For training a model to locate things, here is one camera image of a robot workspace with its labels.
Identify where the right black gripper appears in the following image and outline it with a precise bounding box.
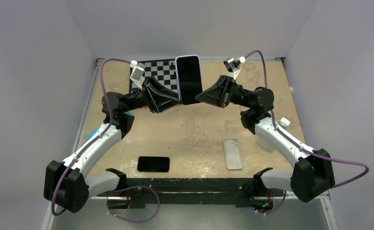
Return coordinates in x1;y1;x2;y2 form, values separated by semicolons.
195;76;252;109

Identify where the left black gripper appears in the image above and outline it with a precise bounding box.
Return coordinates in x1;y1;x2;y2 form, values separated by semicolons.
122;76;182;114

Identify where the phone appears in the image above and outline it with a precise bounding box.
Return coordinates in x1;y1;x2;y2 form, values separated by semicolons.
137;156;170;173
175;55;203;105

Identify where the white phone case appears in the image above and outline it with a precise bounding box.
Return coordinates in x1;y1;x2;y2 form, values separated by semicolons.
223;138;243;170

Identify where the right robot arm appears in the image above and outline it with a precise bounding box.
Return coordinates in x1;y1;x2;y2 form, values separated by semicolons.
195;75;335;203

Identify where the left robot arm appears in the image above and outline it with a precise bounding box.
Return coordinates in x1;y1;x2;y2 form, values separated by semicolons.
44;77;181;213

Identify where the black white chessboard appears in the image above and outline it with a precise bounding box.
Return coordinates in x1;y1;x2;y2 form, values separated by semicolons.
138;58;180;98

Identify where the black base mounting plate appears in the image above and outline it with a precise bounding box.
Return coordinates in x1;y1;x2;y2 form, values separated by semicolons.
96;177;284;210

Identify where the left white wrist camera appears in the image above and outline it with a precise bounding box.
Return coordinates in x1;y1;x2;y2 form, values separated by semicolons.
130;60;145;90

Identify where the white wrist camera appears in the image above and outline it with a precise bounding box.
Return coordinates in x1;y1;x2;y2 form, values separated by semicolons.
130;60;145;90
223;56;246;80

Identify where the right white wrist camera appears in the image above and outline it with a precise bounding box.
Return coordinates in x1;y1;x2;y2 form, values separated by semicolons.
223;56;246;80

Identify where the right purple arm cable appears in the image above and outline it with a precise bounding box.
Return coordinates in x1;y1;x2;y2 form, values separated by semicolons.
242;49;370;189

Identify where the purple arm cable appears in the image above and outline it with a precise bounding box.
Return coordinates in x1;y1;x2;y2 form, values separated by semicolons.
51;58;134;217
242;49;370;189

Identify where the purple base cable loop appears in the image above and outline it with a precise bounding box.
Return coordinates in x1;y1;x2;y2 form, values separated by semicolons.
106;186;162;225

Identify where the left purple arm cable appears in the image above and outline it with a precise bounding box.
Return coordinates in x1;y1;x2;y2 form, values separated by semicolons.
51;58;134;217

